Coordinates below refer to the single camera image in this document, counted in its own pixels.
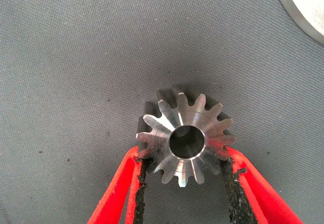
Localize steel planetary gear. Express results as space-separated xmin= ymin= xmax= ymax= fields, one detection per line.
xmin=135 ymin=84 xmax=236 ymax=188

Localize dark grey table cloth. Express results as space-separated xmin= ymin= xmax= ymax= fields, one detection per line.
xmin=0 ymin=0 xmax=324 ymax=224

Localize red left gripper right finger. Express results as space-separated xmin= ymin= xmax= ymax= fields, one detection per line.
xmin=220 ymin=145 xmax=304 ymax=224

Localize round metal carrier plate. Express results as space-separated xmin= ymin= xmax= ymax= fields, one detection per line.
xmin=270 ymin=0 xmax=324 ymax=45

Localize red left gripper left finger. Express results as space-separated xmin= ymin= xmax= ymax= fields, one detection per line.
xmin=87 ymin=145 xmax=147 ymax=224

